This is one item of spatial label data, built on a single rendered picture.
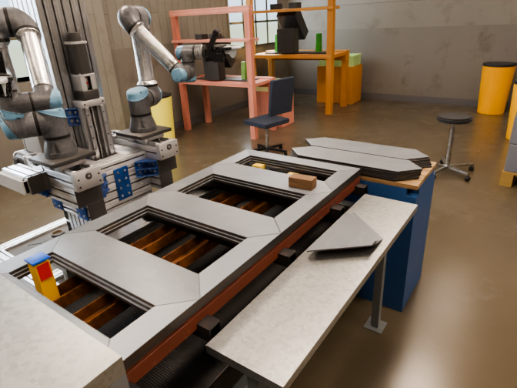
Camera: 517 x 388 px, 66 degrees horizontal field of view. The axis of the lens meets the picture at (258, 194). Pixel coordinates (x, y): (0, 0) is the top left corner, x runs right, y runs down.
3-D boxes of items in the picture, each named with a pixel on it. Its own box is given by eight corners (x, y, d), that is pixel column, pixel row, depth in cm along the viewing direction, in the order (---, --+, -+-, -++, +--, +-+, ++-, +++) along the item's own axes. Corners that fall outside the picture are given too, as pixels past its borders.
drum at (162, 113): (164, 135, 608) (157, 91, 580) (184, 139, 584) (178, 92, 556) (141, 143, 575) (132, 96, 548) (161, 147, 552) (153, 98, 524)
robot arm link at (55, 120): (71, 135, 184) (64, 105, 179) (39, 139, 178) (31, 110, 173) (69, 129, 194) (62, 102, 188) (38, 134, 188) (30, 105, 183)
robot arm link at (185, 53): (180, 61, 224) (178, 45, 220) (199, 60, 222) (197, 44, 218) (175, 62, 217) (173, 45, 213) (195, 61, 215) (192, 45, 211)
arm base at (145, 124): (124, 131, 225) (121, 114, 221) (145, 125, 236) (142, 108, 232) (141, 134, 217) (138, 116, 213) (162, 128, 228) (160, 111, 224)
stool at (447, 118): (475, 167, 427) (485, 112, 402) (468, 185, 384) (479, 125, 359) (421, 160, 454) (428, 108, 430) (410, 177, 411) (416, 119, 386)
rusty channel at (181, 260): (306, 183, 236) (306, 175, 234) (25, 379, 114) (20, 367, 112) (295, 181, 240) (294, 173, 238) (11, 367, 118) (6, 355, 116)
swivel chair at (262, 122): (296, 150, 512) (295, 75, 474) (279, 162, 470) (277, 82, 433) (259, 145, 536) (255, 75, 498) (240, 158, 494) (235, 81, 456)
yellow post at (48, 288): (62, 304, 143) (48, 259, 135) (49, 312, 139) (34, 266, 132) (55, 299, 146) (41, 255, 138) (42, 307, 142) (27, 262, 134)
